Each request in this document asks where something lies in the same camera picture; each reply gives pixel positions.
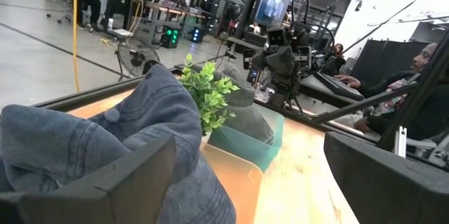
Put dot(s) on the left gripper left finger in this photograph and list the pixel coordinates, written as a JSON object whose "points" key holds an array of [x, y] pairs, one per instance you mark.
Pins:
{"points": [[115, 199]]}

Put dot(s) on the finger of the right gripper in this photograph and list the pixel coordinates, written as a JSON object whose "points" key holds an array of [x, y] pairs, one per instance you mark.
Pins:
{"points": [[254, 59], [304, 57]]}

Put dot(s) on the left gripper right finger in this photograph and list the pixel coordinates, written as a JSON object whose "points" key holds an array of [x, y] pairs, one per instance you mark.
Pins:
{"points": [[386, 192]]}

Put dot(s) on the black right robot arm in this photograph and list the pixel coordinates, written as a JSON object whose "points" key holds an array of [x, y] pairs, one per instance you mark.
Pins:
{"points": [[300, 38]]}

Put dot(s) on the black keyboard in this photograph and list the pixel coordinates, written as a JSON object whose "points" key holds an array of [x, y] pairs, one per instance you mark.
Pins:
{"points": [[336, 86]]}

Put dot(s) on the person's hand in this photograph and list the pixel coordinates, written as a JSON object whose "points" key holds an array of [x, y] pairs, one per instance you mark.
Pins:
{"points": [[347, 81]]}

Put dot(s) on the small potted green plant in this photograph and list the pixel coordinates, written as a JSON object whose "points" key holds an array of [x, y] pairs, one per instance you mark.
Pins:
{"points": [[207, 90]]}

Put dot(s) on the blue-lit computer tower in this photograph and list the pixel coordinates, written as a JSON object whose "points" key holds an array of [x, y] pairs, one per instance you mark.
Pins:
{"points": [[197, 34]]}

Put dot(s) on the black room partition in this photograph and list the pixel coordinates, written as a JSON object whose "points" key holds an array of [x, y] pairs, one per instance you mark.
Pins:
{"points": [[382, 62]]}

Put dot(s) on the green-lit computer tower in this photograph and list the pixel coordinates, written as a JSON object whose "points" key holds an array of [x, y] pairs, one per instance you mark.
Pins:
{"points": [[170, 38]]}

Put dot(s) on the teal plastic bin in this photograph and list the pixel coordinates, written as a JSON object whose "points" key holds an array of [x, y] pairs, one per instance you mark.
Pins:
{"points": [[245, 150]]}

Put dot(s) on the black floor fan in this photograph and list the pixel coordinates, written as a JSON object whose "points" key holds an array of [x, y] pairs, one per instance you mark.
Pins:
{"points": [[135, 57]]}

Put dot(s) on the orange plastic bin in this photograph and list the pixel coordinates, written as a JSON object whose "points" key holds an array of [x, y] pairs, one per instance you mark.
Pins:
{"points": [[235, 189]]}

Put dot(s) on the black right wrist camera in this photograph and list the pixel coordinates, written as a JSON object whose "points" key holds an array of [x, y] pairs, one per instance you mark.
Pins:
{"points": [[277, 37]]}

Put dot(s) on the large wall screen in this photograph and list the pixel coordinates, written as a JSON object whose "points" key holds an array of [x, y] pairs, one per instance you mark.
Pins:
{"points": [[273, 4]]}

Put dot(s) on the black aluminium table frame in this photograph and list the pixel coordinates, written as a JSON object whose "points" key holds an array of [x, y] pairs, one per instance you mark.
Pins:
{"points": [[87, 92]]}

